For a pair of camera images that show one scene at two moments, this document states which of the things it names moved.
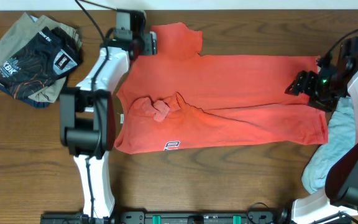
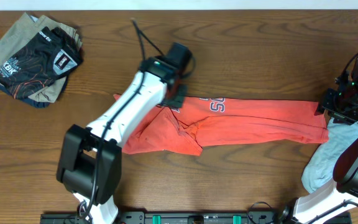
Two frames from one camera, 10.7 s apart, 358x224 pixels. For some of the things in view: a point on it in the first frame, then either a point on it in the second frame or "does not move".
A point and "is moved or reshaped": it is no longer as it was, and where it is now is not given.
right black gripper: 304,83 → 326,103
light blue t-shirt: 341,141 does not move
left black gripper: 151,46 → 178,104
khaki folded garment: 23,28 does not move
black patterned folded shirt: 38,61 does not move
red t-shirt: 174,97 is moved or reshaped
